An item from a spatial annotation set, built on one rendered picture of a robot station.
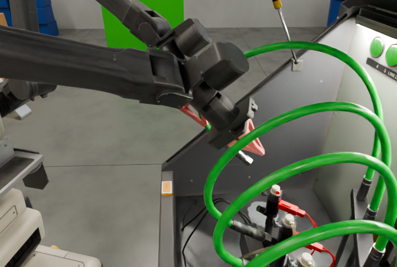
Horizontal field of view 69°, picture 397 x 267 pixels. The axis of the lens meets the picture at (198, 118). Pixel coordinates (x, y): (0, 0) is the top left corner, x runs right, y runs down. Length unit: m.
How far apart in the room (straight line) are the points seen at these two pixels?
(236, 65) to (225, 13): 6.56
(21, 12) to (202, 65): 0.60
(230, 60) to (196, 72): 0.06
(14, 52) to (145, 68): 0.16
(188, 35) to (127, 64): 0.25
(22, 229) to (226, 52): 0.91
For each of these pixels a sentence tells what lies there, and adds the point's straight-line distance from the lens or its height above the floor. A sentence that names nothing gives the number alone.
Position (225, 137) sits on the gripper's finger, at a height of 1.29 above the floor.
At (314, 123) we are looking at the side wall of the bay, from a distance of 0.99.
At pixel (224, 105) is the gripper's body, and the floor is 1.35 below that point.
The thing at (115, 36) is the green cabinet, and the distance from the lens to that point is 3.78.
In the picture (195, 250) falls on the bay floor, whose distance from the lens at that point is 0.92.
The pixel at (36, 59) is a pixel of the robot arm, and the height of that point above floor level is 1.47.
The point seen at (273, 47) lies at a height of 1.42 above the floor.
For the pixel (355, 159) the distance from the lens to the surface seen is 0.42.
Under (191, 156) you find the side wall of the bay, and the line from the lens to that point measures 0.95.
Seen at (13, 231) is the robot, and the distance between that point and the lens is 1.16.
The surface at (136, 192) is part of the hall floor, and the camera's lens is 2.30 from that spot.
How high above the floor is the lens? 1.58
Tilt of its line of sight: 30 degrees down
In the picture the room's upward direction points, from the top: straight up
